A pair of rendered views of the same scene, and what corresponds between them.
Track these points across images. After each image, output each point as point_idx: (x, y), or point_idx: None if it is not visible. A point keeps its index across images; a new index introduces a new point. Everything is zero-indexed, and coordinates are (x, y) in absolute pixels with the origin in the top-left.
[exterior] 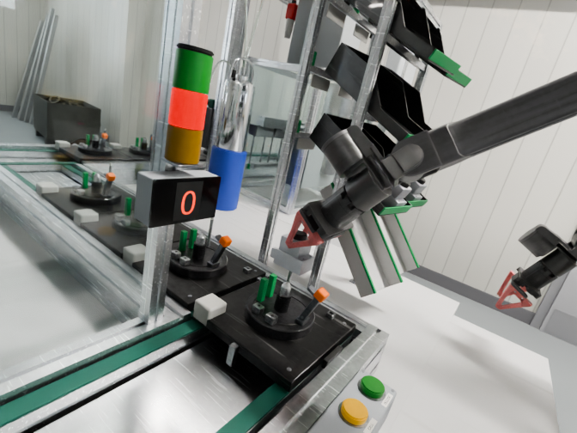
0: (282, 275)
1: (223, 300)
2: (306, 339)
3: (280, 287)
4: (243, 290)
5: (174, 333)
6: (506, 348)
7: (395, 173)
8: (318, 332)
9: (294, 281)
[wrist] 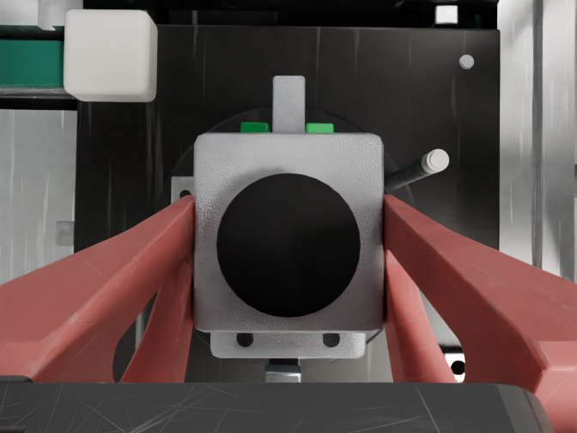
0: (565, 45)
1: (196, 47)
2: (263, 375)
3: (455, 115)
4: (304, 45)
5: (8, 64)
6: None
7: None
8: (327, 381)
9: (570, 108)
